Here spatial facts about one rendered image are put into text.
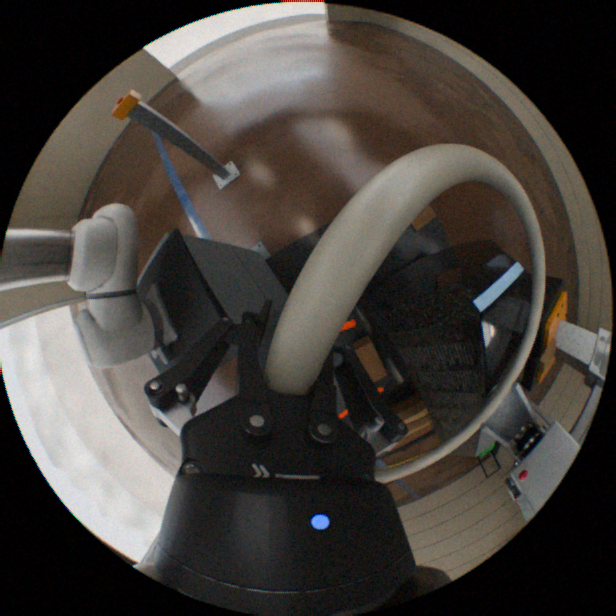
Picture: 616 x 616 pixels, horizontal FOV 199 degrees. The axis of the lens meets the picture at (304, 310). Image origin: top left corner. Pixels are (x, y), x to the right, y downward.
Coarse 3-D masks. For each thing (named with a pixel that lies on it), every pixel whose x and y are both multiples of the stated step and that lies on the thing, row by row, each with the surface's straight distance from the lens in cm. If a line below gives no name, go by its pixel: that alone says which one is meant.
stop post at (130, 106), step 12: (132, 96) 109; (120, 108) 110; (132, 108) 110; (144, 108) 113; (144, 120) 115; (156, 120) 116; (168, 120) 124; (156, 132) 119; (168, 132) 120; (180, 132) 122; (180, 144) 126; (192, 144) 129; (192, 156) 134; (204, 156) 138; (216, 168) 149; (228, 168) 166; (216, 180) 166; (228, 180) 158
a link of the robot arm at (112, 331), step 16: (96, 304) 47; (112, 304) 46; (128, 304) 48; (144, 304) 55; (80, 320) 49; (96, 320) 47; (112, 320) 46; (128, 320) 48; (144, 320) 51; (80, 336) 48; (96, 336) 46; (112, 336) 47; (128, 336) 48; (144, 336) 51; (96, 352) 47; (112, 352) 48; (128, 352) 50; (144, 352) 54
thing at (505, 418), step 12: (516, 384) 47; (516, 396) 58; (504, 408) 58; (516, 408) 65; (528, 408) 62; (492, 420) 57; (504, 420) 63; (516, 420) 71; (492, 432) 52; (504, 432) 70; (516, 432) 80; (540, 432) 97; (504, 444) 66
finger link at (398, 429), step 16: (352, 352) 16; (336, 368) 16; (352, 368) 13; (352, 384) 13; (368, 384) 12; (352, 400) 13; (368, 400) 11; (352, 416) 13; (368, 416) 11; (384, 416) 11; (384, 432) 11; (400, 432) 10
